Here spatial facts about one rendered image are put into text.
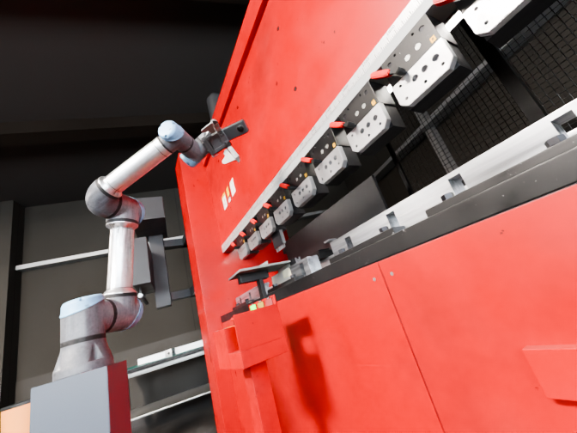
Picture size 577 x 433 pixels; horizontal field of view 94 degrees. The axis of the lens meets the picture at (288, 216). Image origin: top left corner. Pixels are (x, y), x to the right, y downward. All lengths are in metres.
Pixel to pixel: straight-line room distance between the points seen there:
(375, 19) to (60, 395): 1.36
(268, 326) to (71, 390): 0.56
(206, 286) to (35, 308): 3.65
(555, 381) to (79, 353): 1.10
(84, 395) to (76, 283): 4.31
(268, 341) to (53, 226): 5.10
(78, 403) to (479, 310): 1.01
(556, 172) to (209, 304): 1.96
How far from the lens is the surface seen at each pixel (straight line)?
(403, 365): 0.78
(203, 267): 2.17
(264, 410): 1.00
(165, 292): 2.64
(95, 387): 1.04
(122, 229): 1.26
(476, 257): 0.60
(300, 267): 1.24
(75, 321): 1.10
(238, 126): 1.03
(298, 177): 1.17
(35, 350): 5.37
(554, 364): 0.60
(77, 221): 5.63
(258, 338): 0.90
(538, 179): 0.56
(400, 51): 0.88
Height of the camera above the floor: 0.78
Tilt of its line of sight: 19 degrees up
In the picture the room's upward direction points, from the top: 17 degrees counter-clockwise
